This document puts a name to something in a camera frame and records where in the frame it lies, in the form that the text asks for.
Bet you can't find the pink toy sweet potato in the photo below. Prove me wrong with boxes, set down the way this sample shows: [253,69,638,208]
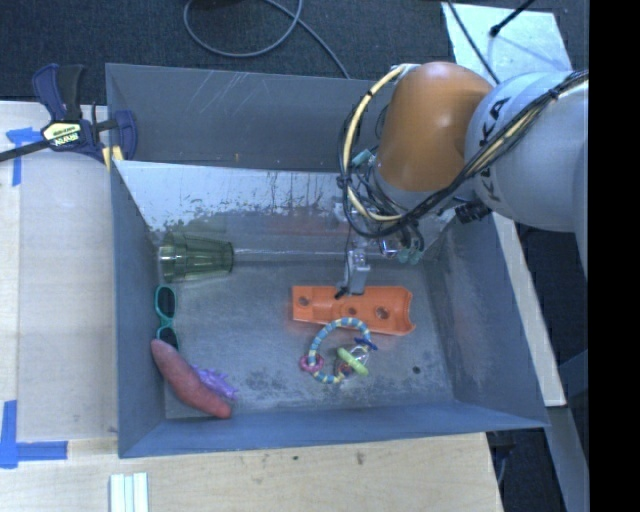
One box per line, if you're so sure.
[150,338,233,420]

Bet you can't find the multicoloured ring rattle toy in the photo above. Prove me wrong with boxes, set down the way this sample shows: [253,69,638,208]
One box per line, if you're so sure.
[299,316,379,386]

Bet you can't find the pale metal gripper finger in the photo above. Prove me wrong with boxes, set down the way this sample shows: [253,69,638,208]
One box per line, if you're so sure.
[334,238,352,301]
[348,250,372,296]

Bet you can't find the teal sunglasses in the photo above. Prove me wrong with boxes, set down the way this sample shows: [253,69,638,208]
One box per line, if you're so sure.
[153,284,181,352]

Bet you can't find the purple spiky toy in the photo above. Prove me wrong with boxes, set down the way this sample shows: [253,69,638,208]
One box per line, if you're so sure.
[189,363,240,402]

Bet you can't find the black cylinder on white bracket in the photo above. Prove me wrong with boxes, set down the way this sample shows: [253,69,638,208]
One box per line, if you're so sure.
[453,199,494,226]

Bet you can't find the green clear plastic cup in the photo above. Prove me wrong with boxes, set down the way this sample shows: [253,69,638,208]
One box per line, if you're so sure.
[158,233,236,283]

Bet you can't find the orange flat block with holes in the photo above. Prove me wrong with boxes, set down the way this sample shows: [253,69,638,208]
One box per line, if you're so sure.
[291,284,417,338]

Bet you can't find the grey metal bin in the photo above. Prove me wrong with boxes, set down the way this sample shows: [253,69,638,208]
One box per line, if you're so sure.
[104,62,552,459]

